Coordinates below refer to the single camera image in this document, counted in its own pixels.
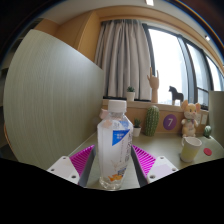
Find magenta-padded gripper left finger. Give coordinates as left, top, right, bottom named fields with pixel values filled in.
left=46, top=144, right=98, bottom=188

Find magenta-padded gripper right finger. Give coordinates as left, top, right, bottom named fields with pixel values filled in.
left=130, top=144, right=179, bottom=188

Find clear water bottle white cap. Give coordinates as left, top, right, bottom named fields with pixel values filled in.
left=96, top=99, right=134, bottom=191

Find pale yellow paper cup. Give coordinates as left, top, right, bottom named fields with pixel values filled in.
left=180, top=135, right=203, bottom=163

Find small plant in white pot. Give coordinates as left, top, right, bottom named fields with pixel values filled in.
left=132, top=118, right=143, bottom=138
left=125, top=85, right=137, bottom=102

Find round purple number sign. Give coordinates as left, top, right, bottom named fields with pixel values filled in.
left=162, top=113, right=178, bottom=131

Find tall green cactus figure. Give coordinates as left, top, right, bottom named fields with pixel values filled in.
left=143, top=105, right=161, bottom=137

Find yellow plush mouse toy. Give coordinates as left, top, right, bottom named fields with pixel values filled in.
left=180, top=99, right=202, bottom=138

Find small round green cactus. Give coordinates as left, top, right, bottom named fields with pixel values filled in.
left=202, top=125, right=213, bottom=139

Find grey-green desk partition panel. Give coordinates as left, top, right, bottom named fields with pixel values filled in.
left=2, top=29, right=105, bottom=170
left=208, top=90, right=224, bottom=148

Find black horse figurine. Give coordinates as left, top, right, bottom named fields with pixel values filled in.
left=168, top=85, right=185, bottom=106

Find wooden hand model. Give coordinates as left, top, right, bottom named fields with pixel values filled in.
left=146, top=67, right=160, bottom=104

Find dark-framed window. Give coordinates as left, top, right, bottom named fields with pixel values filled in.
left=143, top=23, right=224, bottom=109

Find grey window curtain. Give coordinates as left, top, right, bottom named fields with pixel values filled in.
left=94, top=18, right=153, bottom=101

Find ceiling lights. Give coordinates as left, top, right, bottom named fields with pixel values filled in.
left=145, top=0, right=212, bottom=42

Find white wall socket plate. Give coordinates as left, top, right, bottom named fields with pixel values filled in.
left=199, top=111, right=209, bottom=126

